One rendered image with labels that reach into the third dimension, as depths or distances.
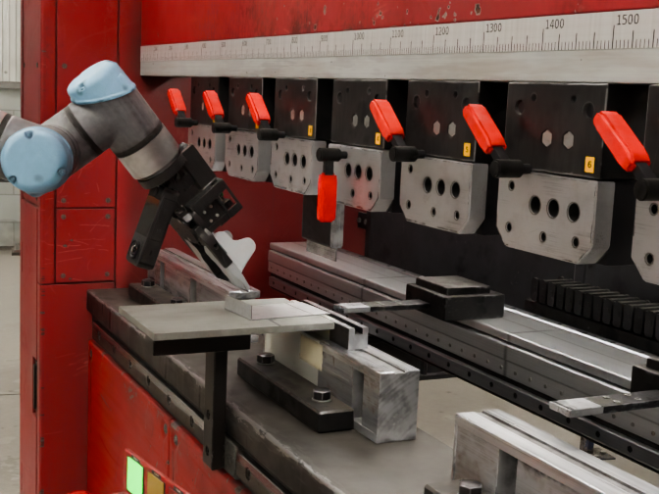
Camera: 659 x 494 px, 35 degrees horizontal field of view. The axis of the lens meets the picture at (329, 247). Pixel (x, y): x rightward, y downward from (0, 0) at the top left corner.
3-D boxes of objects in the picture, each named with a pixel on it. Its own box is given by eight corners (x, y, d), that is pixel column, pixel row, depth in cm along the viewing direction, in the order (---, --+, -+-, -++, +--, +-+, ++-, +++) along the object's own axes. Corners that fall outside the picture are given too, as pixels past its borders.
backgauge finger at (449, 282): (321, 311, 162) (322, 278, 162) (461, 303, 174) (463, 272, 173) (356, 327, 152) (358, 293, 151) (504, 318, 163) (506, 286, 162)
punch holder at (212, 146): (186, 165, 196) (189, 75, 194) (229, 165, 200) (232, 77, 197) (214, 172, 183) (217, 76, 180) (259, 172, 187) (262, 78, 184)
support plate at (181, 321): (118, 313, 152) (118, 306, 152) (283, 304, 164) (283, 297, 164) (154, 341, 136) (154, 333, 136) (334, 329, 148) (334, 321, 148)
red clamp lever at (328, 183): (312, 221, 137) (316, 147, 136) (340, 221, 139) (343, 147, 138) (318, 222, 136) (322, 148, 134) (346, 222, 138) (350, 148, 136)
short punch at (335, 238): (300, 251, 159) (303, 189, 158) (312, 251, 160) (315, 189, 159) (329, 262, 150) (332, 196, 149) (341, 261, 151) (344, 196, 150)
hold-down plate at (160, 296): (127, 296, 221) (128, 282, 220) (153, 295, 223) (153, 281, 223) (171, 327, 194) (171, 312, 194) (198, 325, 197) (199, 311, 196)
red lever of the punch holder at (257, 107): (244, 89, 158) (262, 133, 152) (270, 90, 160) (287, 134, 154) (241, 98, 159) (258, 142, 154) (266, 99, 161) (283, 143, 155)
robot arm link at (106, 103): (57, 87, 137) (110, 49, 137) (108, 152, 142) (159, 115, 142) (61, 100, 130) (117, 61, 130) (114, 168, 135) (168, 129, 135)
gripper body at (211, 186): (247, 211, 144) (197, 143, 139) (202, 252, 142) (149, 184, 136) (223, 204, 151) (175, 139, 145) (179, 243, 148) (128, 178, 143)
